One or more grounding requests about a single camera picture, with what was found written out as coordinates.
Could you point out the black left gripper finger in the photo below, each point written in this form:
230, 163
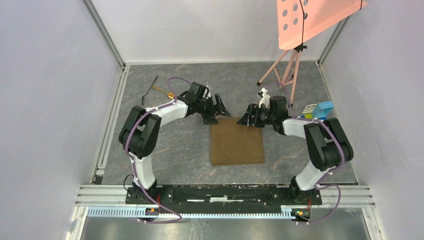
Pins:
210, 119
219, 107

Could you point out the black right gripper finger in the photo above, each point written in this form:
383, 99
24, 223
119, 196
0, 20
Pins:
252, 109
245, 120

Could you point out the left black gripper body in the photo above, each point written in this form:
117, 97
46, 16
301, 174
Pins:
206, 107

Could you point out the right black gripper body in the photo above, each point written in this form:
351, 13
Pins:
264, 117

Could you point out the gold spoon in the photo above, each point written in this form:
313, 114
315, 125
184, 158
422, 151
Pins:
169, 94

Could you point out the brown cloth napkin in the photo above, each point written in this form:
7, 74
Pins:
234, 144

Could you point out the black fork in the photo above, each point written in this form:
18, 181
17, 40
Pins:
146, 93

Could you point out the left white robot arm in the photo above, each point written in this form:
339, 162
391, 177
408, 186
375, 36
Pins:
140, 132

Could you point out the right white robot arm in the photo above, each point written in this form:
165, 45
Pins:
327, 144

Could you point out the colourful toy block structure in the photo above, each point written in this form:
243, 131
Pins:
319, 111

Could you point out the pink music stand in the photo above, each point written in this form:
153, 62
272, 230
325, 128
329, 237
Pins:
299, 21

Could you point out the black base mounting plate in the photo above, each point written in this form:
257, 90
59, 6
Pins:
220, 198

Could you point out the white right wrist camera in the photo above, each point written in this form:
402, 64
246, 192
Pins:
264, 96

